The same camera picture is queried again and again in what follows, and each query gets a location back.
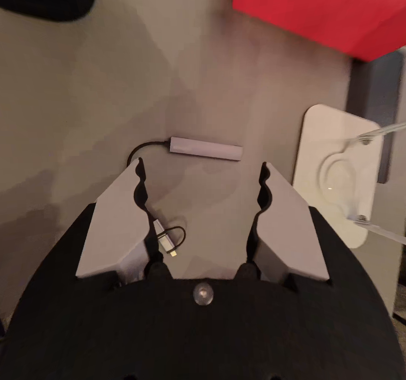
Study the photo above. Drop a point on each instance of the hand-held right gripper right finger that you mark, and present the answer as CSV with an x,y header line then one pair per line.
x,y
288,227

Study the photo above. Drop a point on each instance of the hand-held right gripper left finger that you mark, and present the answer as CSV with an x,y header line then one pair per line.
x,y
114,221

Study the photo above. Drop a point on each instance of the red plastic bin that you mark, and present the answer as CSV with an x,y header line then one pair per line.
x,y
317,12

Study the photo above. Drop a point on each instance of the white stand base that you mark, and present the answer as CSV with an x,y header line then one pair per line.
x,y
317,139

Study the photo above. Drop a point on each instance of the metal stand bracket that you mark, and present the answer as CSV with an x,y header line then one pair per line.
x,y
377,227
380,132

